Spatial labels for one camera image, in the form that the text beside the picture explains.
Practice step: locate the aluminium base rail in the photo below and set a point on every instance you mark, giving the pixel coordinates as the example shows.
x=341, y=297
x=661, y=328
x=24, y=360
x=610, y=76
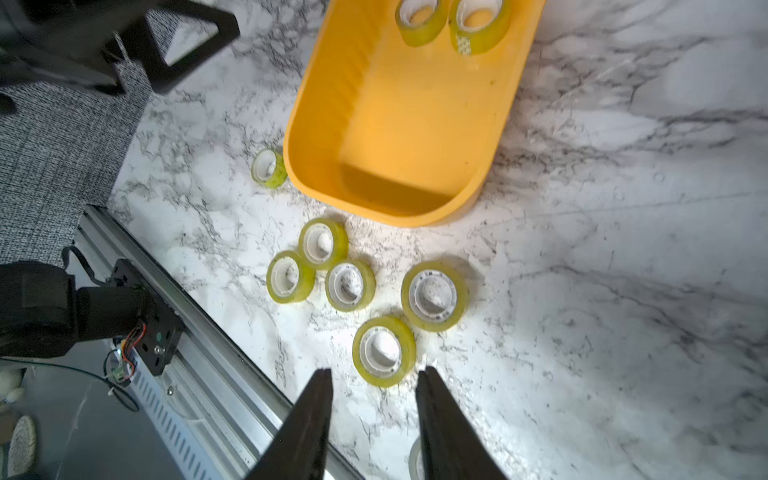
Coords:
x=214, y=409

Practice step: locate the yellow plastic storage box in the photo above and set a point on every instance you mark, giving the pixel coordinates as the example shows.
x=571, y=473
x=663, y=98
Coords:
x=401, y=135

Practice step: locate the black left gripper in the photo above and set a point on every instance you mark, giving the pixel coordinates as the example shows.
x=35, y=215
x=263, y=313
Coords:
x=63, y=42

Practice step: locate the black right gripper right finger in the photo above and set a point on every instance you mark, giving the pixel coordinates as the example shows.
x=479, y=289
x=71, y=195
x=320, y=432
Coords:
x=450, y=447

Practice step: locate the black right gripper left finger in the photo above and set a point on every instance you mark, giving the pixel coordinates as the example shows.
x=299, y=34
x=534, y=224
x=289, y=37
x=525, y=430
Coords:
x=299, y=449

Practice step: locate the yellow-green tape roll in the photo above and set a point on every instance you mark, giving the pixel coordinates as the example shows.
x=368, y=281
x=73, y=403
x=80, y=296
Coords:
x=322, y=243
x=434, y=296
x=350, y=285
x=268, y=169
x=384, y=351
x=477, y=26
x=289, y=279
x=420, y=21

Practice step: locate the grey clear tape roll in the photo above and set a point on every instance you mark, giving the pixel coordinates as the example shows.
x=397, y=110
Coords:
x=415, y=463

